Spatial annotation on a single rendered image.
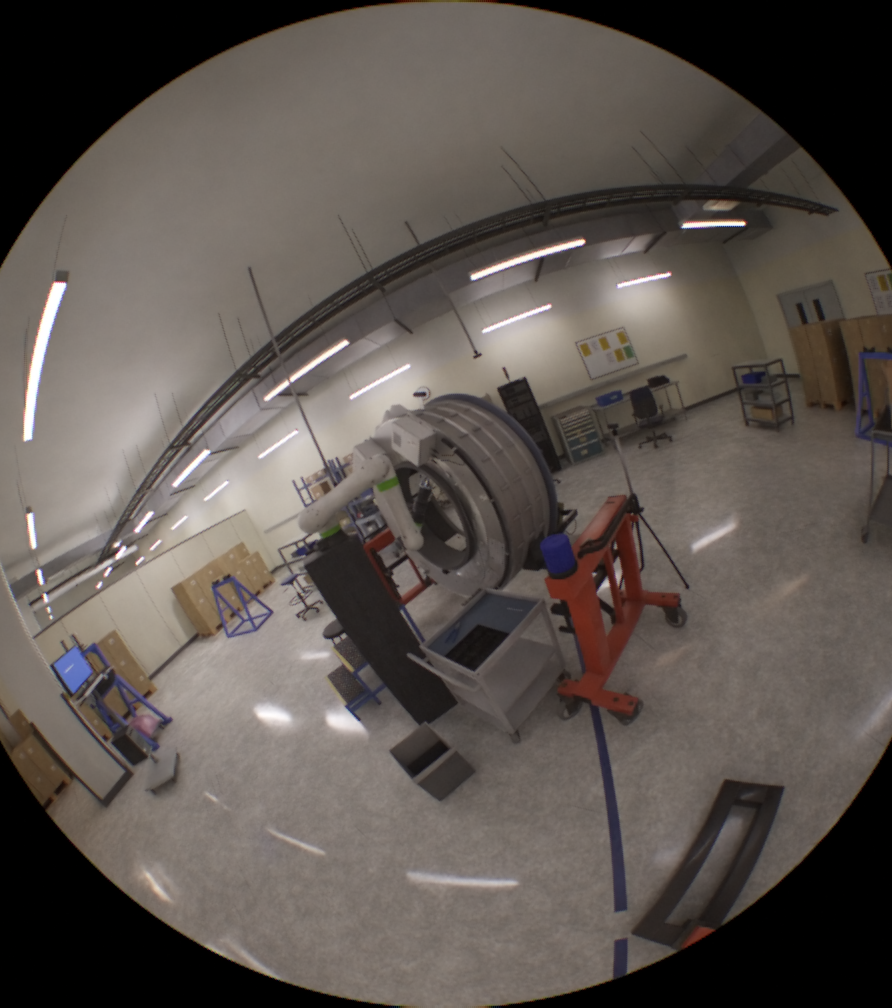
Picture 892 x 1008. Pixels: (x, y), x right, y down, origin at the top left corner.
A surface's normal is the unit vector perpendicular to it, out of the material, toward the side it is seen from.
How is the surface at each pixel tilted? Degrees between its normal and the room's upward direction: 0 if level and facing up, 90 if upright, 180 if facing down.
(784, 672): 0
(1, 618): 90
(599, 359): 90
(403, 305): 90
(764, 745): 0
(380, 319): 90
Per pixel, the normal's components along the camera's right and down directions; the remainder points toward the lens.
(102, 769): 0.90, -0.35
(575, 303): -0.16, 0.30
